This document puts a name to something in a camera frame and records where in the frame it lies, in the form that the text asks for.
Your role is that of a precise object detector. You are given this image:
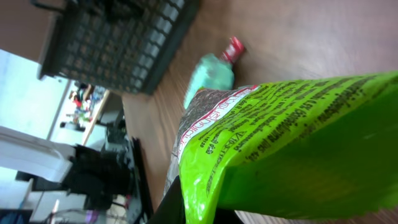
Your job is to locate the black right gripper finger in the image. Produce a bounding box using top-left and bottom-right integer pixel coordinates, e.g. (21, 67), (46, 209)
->
(146, 175), (243, 224)

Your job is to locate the teal snack packet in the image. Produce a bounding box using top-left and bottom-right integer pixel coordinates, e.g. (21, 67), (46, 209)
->
(183, 54), (234, 109)

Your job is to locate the green snack bag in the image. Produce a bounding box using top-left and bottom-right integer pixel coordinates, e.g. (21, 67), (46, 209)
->
(169, 71), (397, 223)

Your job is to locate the red coffee stick sachet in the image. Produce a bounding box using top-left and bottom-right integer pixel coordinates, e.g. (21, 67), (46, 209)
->
(220, 36), (245, 64)

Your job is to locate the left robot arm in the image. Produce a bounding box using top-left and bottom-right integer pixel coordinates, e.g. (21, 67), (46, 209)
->
(1, 127), (137, 210)

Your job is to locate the grey plastic shopping basket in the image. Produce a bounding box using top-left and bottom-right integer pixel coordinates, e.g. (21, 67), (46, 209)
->
(31, 0), (200, 95)

